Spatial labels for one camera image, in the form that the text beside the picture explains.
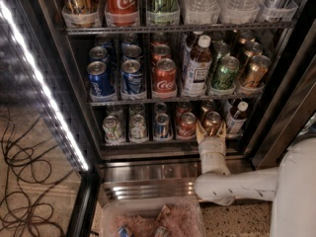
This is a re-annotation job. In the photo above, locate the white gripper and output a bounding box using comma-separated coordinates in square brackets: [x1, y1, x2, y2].
[196, 120, 230, 175]

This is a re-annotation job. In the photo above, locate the tea bottle bottom shelf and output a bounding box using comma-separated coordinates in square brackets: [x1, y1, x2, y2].
[226, 101, 248, 135]

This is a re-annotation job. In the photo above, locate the front red cola can bottom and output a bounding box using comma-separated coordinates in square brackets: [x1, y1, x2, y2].
[177, 113, 197, 138]

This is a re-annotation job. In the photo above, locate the rear blue can bottom shelf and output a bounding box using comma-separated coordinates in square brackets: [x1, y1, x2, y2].
[154, 102, 168, 116]

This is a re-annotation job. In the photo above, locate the water bottle shelf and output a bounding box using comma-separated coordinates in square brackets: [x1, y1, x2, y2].
[180, 0, 220, 25]
[219, 0, 260, 25]

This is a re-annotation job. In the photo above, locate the wire shelf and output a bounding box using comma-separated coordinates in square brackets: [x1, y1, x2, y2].
[89, 93, 262, 107]
[65, 21, 296, 36]

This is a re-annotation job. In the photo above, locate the middle blue white pepsi can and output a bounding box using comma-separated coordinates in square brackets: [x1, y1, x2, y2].
[122, 44, 143, 61]

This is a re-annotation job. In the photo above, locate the blue can shelf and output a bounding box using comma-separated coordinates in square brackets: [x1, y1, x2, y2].
[154, 114, 170, 139]
[154, 102, 168, 116]

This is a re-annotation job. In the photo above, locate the front green can middle shelf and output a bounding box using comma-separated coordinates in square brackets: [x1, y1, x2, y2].
[211, 55, 239, 90]

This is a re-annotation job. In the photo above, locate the middle blue pepsi can left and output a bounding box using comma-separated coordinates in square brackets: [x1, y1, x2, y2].
[88, 46, 110, 63]

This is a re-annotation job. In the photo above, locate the top wire shelf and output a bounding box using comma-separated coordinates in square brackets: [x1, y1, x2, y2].
[65, 21, 296, 36]

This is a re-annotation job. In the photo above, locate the front blue can bottom shelf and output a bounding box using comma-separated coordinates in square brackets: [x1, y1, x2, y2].
[154, 114, 170, 139]

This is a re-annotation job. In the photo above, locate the left water bottle top shelf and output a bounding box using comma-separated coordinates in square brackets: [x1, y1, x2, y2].
[180, 0, 220, 25]

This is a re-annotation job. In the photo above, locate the blue white pepsi can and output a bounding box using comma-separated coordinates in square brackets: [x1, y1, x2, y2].
[122, 44, 143, 61]
[120, 59, 143, 95]
[120, 33, 139, 48]

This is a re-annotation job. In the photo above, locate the front white can far left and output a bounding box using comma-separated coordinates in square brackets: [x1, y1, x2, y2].
[103, 116, 124, 143]

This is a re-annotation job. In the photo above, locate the front white green can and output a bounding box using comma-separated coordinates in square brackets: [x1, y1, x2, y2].
[129, 115, 147, 140]

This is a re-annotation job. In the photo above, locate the rear gold can middle shelf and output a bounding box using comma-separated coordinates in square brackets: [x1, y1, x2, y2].
[236, 30, 255, 45]

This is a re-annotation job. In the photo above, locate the front gold can middle shelf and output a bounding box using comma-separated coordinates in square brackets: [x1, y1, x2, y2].
[241, 55, 271, 89]

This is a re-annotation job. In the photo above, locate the steel fridge base grille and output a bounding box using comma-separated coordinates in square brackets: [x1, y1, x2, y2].
[98, 155, 284, 204]

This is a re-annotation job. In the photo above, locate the rear orange can bottom shelf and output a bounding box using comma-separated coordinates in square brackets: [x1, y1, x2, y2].
[199, 100, 216, 121]

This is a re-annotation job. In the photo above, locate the rear tea bottle middle shelf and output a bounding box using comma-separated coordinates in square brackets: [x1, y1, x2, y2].
[182, 32, 202, 78]

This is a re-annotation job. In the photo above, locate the green can in bin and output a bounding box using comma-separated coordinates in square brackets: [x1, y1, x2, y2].
[154, 226, 170, 237]

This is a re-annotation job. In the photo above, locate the white green can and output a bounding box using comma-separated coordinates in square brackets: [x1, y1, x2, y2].
[129, 115, 147, 140]
[129, 104, 145, 117]

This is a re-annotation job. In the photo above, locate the rear red coca-cola can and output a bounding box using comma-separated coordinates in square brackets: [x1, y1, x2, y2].
[150, 33, 169, 46]

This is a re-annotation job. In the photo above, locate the right closed fridge door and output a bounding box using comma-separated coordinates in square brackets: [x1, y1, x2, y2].
[251, 54, 316, 171]

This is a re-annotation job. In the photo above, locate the front tea bottle middle shelf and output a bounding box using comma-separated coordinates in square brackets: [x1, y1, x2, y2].
[184, 35, 212, 96]

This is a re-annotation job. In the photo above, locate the rear white green can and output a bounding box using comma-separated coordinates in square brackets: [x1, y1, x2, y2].
[129, 104, 145, 117]

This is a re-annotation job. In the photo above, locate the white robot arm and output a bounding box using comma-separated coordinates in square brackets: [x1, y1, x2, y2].
[195, 123, 316, 237]

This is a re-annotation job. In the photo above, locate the rear white can far left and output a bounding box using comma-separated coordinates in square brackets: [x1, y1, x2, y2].
[106, 105, 124, 121]

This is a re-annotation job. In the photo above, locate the rear blue pepsi can left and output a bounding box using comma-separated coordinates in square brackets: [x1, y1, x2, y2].
[95, 34, 115, 51]

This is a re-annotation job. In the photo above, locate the right water bottle top shelf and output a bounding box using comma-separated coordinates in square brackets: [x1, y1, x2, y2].
[219, 0, 260, 25]

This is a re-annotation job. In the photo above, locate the rear red can bottom shelf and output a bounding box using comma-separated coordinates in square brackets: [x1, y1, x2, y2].
[176, 102, 192, 122]

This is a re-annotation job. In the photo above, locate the front blue white pepsi can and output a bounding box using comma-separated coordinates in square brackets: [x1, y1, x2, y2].
[120, 59, 143, 95]

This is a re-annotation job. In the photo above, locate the rear green can middle shelf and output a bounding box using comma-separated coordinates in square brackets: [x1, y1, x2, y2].
[209, 31, 223, 44]

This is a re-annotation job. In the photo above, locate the blue can in bin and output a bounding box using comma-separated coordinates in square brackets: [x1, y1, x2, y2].
[118, 225, 134, 237]

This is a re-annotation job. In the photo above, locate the front blue pepsi can left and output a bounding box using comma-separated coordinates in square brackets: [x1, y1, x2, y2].
[87, 61, 115, 97]

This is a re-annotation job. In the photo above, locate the middle wire shelf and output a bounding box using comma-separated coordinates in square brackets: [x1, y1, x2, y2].
[89, 93, 262, 107]

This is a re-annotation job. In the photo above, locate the orange can shelf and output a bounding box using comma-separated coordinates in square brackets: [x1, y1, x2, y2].
[199, 100, 216, 121]
[202, 112, 221, 136]

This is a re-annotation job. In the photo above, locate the clear plastic bin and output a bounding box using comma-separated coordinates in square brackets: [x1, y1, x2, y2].
[100, 197, 205, 237]

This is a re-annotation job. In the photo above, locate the rear blue white pepsi can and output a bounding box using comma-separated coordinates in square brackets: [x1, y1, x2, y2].
[120, 33, 139, 48]

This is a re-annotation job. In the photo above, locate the tea bottle shelf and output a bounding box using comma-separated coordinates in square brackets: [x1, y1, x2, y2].
[184, 35, 212, 96]
[182, 32, 202, 78]
[226, 101, 248, 135]

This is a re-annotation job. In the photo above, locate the front red coca-cola can middle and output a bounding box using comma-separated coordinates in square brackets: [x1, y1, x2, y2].
[153, 58, 177, 93]

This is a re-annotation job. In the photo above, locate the front orange can bottom shelf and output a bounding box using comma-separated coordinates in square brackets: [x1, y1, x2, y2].
[202, 112, 221, 136]

